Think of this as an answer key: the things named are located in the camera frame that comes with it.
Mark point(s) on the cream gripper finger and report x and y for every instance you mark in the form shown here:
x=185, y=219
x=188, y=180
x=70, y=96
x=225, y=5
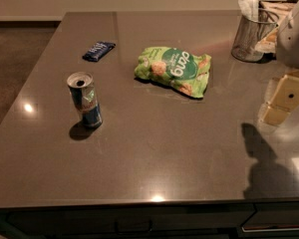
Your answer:
x=281, y=98

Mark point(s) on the redbull can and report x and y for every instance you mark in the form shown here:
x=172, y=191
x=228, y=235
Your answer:
x=84, y=96

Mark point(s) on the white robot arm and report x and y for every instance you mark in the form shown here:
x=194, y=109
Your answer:
x=287, y=48

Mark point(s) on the box of packets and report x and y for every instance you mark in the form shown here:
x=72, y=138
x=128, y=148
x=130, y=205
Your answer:
x=277, y=11

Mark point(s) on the metal mesh cup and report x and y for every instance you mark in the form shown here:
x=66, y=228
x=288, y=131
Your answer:
x=248, y=34

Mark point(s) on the white napkin in cup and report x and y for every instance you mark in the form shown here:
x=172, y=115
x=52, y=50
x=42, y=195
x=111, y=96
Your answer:
x=249, y=9

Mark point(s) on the green snack bag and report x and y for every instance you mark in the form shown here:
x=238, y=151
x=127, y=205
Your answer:
x=175, y=68

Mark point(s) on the dark blue snack bar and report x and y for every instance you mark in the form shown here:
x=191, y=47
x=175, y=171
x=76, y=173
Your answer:
x=98, y=50

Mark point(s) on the cabinet drawer handle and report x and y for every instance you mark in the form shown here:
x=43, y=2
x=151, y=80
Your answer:
x=270, y=229

